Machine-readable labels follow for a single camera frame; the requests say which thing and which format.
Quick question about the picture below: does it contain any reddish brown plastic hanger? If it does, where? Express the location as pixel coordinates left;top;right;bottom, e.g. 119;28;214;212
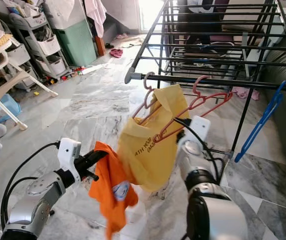
153;75;235;145
130;71;164;126

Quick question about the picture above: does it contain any pink hanging towel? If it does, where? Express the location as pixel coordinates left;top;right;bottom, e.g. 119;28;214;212
85;0;108;38

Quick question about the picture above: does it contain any white drawer cart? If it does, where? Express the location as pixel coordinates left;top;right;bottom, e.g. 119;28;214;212
8;10;71;81

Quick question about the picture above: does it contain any green storage bin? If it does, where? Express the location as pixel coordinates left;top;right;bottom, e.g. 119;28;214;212
43;0;98;68

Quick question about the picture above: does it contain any yellow printed shirt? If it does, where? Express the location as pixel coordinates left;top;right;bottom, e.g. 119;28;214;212
117;84;190;193

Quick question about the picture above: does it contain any pink crumpled garment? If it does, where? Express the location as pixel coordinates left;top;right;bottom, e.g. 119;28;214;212
232;86;261;101

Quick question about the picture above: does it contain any black metal drying rack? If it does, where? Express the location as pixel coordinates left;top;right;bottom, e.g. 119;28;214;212
124;0;286;156

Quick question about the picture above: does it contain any brown wooden post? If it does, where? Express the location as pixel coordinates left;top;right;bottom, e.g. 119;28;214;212
94;35;106;57

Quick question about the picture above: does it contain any orange shirt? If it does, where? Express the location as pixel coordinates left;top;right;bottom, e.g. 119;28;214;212
88;141;140;240

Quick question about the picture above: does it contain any blue plastic hanger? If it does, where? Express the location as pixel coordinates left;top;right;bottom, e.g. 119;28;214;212
234;80;286;163

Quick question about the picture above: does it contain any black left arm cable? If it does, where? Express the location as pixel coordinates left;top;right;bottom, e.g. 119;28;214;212
0;142;61;231

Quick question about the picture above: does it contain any white paper sheet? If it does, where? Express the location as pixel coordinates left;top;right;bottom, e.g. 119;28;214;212
80;64;106;76

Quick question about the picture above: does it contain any beige floor cloth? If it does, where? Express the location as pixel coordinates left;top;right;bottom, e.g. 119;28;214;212
123;36;144;48

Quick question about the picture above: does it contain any white baby high chair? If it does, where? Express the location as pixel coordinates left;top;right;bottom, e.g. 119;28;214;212
0;37;59;132

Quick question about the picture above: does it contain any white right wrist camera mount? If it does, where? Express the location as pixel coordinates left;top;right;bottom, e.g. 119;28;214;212
183;116;211;151

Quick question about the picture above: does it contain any light blue box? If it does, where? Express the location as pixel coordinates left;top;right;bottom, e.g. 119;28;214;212
0;94;21;125

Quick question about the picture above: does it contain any bright glass door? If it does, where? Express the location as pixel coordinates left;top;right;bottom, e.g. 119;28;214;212
138;0;166;33

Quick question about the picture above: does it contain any maroon cloth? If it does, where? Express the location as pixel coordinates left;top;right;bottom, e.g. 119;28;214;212
109;48;124;59

